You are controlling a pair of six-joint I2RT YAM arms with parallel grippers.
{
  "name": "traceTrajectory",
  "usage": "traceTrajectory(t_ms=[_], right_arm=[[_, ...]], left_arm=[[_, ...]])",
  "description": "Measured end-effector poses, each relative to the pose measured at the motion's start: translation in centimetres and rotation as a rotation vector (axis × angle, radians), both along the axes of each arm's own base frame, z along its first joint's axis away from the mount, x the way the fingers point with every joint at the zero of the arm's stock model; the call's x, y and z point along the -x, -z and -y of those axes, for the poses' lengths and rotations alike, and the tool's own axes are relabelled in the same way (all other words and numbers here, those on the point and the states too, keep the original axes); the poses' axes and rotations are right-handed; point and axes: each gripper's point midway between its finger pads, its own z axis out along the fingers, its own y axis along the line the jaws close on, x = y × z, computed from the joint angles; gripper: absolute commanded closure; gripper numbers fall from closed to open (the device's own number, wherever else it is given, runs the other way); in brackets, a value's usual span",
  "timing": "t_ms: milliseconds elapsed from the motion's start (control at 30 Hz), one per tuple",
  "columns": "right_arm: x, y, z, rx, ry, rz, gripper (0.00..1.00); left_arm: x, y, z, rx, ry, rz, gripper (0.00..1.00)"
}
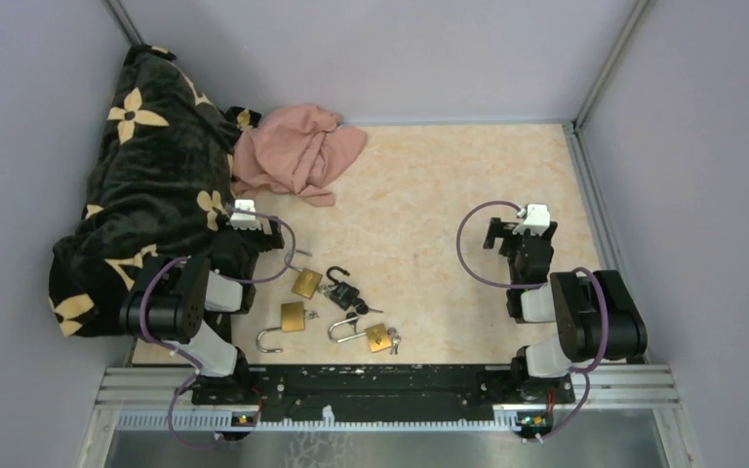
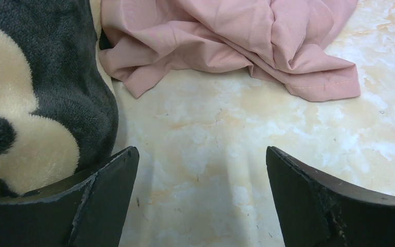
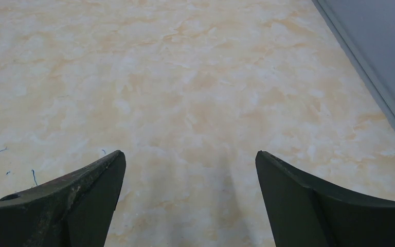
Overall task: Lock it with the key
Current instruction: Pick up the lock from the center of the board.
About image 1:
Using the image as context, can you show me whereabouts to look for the black-headed keys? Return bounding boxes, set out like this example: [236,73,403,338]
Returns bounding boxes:
[351,297,383,316]

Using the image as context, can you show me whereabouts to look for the long-shackle brass padlock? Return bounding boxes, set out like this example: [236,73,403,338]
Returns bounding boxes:
[327,312,391,353]

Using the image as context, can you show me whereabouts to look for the aluminium frame rail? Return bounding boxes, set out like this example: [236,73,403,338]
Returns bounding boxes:
[96,365,680,433]

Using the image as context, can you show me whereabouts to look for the silver keys of brass padlock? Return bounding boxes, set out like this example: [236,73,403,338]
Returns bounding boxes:
[387,328,402,355]

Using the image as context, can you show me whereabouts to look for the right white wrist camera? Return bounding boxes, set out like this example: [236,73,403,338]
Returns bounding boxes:
[513,204,551,237]

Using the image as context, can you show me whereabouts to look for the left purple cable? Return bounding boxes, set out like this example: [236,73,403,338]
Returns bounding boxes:
[138,208,298,451]

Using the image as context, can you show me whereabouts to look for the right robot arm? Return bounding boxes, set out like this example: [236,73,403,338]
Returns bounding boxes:
[483,217,648,402]

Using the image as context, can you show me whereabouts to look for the upper left brass padlock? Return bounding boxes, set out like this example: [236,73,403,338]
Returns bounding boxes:
[286,250,324,299]

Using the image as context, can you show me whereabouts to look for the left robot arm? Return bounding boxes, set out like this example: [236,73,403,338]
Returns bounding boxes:
[116,216,286,405]

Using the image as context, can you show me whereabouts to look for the purple cable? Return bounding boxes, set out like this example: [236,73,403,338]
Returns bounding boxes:
[455,200,611,446]
[138,208,298,451]

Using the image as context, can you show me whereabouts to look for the pink crumpled cloth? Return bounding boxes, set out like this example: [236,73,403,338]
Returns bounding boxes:
[231,103,369,208]

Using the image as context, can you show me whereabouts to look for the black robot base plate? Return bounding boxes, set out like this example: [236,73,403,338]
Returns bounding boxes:
[191,364,576,425]

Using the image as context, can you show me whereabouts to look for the black floral plush blanket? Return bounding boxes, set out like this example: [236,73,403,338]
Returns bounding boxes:
[48,45,259,337]

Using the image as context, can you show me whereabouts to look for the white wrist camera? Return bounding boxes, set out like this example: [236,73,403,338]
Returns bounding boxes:
[513,204,551,237]
[228,199,262,231]

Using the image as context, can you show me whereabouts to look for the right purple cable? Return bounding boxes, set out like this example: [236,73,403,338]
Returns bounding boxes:
[455,200,611,446]

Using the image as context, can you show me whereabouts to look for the black Kaijing padlock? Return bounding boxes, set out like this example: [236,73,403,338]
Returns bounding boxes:
[326,266,360,311]

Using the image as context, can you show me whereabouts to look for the lower left brass padlock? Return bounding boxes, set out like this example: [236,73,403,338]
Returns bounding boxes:
[256,301,306,354]

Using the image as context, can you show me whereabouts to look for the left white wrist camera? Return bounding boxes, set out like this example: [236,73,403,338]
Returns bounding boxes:
[228,199,262,231]

